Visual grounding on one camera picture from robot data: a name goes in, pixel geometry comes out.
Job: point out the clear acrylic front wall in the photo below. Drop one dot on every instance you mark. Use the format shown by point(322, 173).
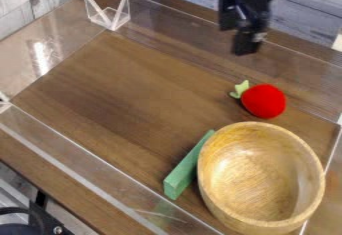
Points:
point(130, 197)

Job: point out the red felt ball with leaf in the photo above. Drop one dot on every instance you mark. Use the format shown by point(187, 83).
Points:
point(263, 100)

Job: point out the clear acrylic back wall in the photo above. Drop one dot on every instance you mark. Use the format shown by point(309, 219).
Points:
point(309, 80)

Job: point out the wooden bowl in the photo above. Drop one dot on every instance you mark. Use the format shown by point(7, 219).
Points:
point(261, 178)

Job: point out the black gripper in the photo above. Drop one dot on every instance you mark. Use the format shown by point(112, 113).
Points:
point(253, 11)

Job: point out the clear acrylic left wall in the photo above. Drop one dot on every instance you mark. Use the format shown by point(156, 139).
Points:
point(42, 45)

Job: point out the green rectangular block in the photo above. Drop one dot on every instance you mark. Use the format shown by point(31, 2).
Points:
point(185, 172)

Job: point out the clear acrylic wall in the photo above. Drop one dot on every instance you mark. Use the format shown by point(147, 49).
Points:
point(309, 80)
point(42, 45)
point(130, 197)

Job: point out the clear acrylic corner bracket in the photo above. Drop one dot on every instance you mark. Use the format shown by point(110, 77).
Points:
point(108, 17)

